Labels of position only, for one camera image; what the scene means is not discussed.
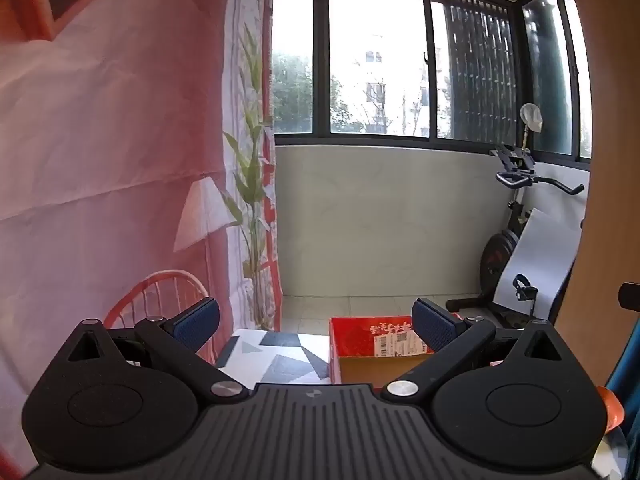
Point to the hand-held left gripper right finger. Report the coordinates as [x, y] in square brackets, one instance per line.
[434, 329]

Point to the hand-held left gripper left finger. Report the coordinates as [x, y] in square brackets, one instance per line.
[199, 319]

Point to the red strawberry cardboard box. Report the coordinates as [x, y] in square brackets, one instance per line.
[350, 342]

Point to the black exercise bike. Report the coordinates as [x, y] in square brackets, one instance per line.
[500, 255]

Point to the white board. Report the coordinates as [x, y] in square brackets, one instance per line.
[542, 255]

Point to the blue plastic item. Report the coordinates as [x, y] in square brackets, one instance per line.
[625, 360]

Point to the orange plastic dish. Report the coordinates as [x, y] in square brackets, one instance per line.
[613, 410]

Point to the wooden panel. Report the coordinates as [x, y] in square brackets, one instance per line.
[610, 160]

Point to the black framed window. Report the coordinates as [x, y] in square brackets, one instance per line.
[375, 60]

